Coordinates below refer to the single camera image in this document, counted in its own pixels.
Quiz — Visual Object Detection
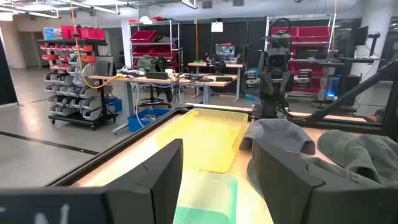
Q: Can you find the ceiling light fixture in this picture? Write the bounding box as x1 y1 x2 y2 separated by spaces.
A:
179 0 199 9

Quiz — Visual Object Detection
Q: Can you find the green backpack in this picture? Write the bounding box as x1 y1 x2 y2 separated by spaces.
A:
136 54 167 73

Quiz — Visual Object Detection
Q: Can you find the blue bin with clear plastic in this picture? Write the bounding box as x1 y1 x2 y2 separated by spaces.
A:
127 108 172 133

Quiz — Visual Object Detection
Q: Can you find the black aluminium table frame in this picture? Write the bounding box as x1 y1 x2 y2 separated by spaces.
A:
46 54 398 187

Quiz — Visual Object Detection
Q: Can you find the white cable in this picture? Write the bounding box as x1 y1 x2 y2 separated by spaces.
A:
134 83 146 129

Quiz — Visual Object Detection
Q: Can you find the grey parts organizer cabinet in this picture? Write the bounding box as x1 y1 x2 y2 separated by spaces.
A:
215 43 236 60

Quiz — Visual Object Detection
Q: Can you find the small blue floor bin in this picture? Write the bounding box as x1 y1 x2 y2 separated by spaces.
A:
104 96 123 113

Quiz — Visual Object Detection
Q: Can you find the light grey baseball cap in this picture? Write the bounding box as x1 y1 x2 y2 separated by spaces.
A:
239 118 317 156

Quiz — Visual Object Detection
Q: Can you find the dark charcoal baseball cap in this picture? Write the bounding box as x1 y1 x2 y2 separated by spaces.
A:
246 157 265 198

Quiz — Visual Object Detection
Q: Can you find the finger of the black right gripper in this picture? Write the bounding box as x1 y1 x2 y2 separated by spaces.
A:
281 72 295 96
259 72 274 98

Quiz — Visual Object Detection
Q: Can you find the faded green baseball cap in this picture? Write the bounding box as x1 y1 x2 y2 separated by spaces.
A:
306 129 398 189

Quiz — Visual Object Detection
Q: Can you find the narrow metal wire shelf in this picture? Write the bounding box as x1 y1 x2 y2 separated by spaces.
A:
128 19 182 73

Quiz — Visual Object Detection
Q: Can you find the long wooden workbench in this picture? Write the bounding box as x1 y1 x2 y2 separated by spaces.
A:
88 73 239 135

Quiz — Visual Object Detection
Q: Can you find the wide metal wire shelf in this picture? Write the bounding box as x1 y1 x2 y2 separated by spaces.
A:
264 14 337 100

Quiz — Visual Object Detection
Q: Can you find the black rolling bin rack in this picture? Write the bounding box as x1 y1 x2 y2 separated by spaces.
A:
37 39 119 131

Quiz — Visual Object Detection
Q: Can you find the black computer monitor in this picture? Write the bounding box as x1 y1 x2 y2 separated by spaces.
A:
354 26 369 47

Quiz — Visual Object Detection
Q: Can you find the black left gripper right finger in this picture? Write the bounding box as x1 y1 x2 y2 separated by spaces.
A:
251 138 398 224

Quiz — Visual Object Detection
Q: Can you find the short wooden workbench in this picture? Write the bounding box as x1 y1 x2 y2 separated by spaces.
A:
187 62 247 103

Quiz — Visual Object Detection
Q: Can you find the black stool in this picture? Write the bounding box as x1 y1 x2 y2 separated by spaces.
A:
139 83 172 109

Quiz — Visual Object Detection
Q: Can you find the yellow hanging power cable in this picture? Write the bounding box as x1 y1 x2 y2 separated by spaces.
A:
70 0 124 90

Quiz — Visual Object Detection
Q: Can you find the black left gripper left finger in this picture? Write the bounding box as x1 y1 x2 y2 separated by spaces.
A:
104 138 184 224

